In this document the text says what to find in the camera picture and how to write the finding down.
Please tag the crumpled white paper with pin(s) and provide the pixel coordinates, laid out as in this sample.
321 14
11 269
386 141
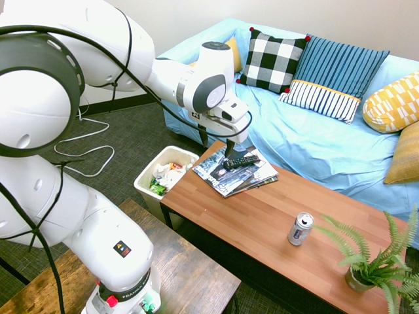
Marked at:
168 175

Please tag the mustard yellow pillow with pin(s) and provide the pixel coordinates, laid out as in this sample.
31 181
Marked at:
237 54
404 153

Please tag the potted green fern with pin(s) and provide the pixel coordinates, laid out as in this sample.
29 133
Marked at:
357 281

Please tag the black TV remote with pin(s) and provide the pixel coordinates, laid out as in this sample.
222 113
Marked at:
240 161

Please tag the white plastic trash bin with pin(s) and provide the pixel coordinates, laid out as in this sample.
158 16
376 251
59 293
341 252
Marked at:
154 206

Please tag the black white checkered pillow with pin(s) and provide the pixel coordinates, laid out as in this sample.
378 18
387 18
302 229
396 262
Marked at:
271 62

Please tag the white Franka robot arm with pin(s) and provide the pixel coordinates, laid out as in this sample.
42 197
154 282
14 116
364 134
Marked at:
98 229

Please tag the green snack wrapper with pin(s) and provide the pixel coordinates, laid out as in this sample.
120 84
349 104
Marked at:
157 188

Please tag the blue striped pillow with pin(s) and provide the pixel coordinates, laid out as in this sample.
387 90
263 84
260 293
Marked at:
334 65

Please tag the white cover magazine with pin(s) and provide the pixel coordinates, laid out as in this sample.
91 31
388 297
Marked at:
266 170

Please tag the red snack wrapper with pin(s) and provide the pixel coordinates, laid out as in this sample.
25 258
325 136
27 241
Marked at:
177 167

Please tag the yellow white patterned pillow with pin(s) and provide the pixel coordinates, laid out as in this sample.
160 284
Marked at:
393 104

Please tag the dark cover business magazine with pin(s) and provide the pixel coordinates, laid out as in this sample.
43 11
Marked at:
216 176

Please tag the red wood coffee table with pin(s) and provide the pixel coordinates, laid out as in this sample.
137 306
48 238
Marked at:
262 212

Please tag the rustic brown wood table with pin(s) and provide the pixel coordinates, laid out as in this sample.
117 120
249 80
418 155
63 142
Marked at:
196 278

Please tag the silver soda can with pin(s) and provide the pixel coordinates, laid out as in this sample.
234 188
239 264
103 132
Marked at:
299 232

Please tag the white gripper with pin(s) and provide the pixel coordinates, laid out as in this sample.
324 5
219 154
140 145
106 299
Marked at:
237 129

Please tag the light blue sofa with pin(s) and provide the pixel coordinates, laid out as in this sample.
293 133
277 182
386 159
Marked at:
311 137

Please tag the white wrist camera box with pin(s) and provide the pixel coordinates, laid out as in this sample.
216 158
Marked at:
233 109

